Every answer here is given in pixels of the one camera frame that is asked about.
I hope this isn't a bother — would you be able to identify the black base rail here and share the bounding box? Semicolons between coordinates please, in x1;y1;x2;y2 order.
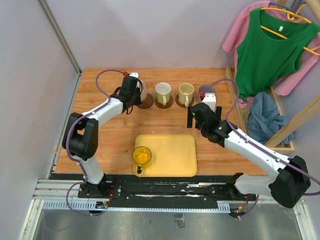
78;174;256;209

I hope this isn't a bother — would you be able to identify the yellow clothes hanger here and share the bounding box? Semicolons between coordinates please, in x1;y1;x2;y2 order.
242;6;320;56

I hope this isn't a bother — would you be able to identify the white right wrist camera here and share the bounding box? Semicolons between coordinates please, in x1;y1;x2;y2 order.
202;92;217;112

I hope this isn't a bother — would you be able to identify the cream mug with text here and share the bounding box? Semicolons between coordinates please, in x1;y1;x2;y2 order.
178;83;195;108

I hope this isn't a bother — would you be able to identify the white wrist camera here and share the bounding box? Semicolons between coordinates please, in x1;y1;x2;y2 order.
202;92;217;112
128;72;139;81

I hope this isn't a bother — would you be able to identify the blue crumpled cloth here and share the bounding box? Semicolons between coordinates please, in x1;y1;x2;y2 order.
246;91;291;145

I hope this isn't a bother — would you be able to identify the yellow mug black handle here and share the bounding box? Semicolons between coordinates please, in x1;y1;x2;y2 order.
132;146;152;175

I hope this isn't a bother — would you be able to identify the purple mug black handle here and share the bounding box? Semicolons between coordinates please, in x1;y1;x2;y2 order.
197;84;215;103

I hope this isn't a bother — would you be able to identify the wooden clothes rack frame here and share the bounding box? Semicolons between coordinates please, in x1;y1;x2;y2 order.
225;0;320;154

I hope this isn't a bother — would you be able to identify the yellow plastic tray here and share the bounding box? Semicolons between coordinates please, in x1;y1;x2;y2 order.
133;134;198;178

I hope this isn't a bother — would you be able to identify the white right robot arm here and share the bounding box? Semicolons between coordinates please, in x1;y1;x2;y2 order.
187;102;311;209

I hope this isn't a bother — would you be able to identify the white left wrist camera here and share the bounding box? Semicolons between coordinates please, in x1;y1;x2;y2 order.
128;72;139;81

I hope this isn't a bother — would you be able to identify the white mug green handle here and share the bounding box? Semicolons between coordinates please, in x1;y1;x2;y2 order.
155;82;172;106

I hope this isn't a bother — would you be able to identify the green tank top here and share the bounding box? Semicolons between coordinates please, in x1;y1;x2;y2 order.
235;8;320;102

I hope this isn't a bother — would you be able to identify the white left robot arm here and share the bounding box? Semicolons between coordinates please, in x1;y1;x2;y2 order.
62;72;142;198

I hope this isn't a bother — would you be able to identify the pink translucent mug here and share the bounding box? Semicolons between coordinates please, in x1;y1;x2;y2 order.
137;80;148;102

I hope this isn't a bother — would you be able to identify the brown wooden coaster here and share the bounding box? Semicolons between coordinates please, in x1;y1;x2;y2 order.
154;94;174;109
175;93;195;108
137;93;154;109

